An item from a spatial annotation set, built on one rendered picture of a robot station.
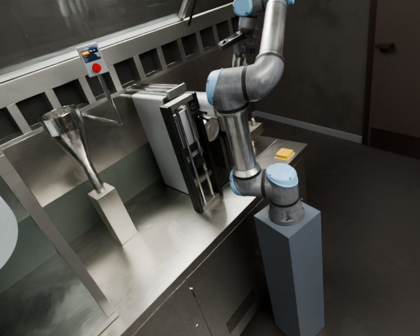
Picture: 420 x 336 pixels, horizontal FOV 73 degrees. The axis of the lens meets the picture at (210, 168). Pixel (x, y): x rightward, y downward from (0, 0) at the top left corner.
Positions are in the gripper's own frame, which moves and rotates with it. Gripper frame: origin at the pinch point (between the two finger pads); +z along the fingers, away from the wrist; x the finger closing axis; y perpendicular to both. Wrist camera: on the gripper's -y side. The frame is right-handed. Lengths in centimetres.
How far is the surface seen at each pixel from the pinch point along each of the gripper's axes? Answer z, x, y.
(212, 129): 27.8, -3.4, -9.8
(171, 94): 4.4, -10.2, -33.5
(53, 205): 54, -13, -89
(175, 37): -4.6, 42.7, -18.2
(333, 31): 8, 117, 160
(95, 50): -14, -13, -61
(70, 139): 13, -24, -74
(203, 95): 16.8, 12.7, -10.3
